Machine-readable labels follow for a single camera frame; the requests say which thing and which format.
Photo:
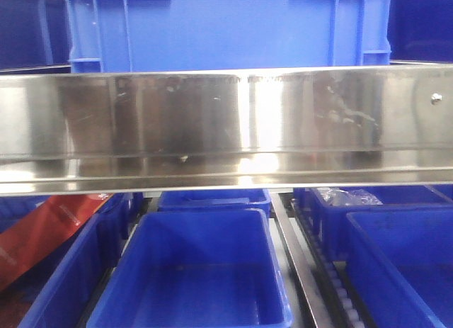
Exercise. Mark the blue bin rear centre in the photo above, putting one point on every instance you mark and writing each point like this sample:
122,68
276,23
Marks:
222,199

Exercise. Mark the blue bin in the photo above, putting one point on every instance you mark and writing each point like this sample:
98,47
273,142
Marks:
329,223
222,199

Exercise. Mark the blue bin centre lower shelf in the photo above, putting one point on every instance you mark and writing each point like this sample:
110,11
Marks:
212,268

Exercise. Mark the blue bin shelf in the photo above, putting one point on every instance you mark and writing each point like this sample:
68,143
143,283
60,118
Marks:
212,268
400,264
61,290

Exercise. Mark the blue bin rear right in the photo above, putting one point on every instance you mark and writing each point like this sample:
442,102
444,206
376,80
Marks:
329,223

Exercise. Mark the stainless steel shelf beam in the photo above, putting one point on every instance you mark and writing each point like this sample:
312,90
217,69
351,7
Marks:
247,128

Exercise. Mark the large blue crate on shelf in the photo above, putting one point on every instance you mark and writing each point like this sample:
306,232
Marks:
182,35

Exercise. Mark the blue bin right lower shelf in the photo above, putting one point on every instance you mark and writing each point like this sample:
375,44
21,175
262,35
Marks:
400,264

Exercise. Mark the blue bin left lower shelf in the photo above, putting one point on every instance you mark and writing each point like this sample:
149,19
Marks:
61,290

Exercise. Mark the clear plastic bag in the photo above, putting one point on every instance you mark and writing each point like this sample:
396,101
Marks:
340,197

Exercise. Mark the roller conveyor track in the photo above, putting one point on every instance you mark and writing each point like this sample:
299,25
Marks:
333,290

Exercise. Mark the red package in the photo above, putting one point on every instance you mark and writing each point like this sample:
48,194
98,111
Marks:
40,232

